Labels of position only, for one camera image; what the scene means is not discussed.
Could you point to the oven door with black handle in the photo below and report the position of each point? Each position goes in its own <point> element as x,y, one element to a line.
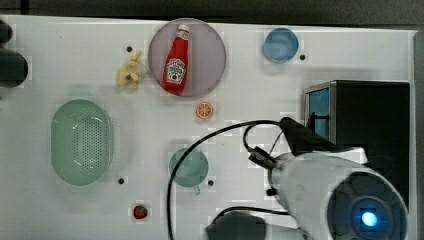
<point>319,109</point>

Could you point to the green mug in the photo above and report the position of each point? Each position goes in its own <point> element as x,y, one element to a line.
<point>192,171</point>

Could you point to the orange slice toy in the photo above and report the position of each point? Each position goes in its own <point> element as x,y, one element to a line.
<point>204,110</point>

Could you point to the blue bowl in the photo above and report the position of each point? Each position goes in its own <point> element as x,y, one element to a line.
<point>280,45</point>

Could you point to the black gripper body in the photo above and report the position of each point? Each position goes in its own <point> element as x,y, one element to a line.
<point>302,139</point>

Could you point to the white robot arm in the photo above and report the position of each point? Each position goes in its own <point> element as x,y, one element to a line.
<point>331,196</point>

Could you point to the green colander basket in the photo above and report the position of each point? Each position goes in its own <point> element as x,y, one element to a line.
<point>81,142</point>

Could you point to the black cylinder post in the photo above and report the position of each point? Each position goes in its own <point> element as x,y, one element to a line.
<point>13,68</point>
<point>6,32</point>

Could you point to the red ketchup bottle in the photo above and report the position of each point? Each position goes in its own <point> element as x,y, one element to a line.
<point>176,66</point>

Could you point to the grey round plate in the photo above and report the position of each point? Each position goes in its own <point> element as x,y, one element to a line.
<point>207,55</point>

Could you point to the small red strawberry toy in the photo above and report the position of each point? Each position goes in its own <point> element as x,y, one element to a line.
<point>140,212</point>

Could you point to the black toaster oven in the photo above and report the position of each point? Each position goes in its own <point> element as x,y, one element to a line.
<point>375,116</point>

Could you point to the yellow banana peel toy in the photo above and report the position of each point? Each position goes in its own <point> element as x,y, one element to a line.
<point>129,74</point>

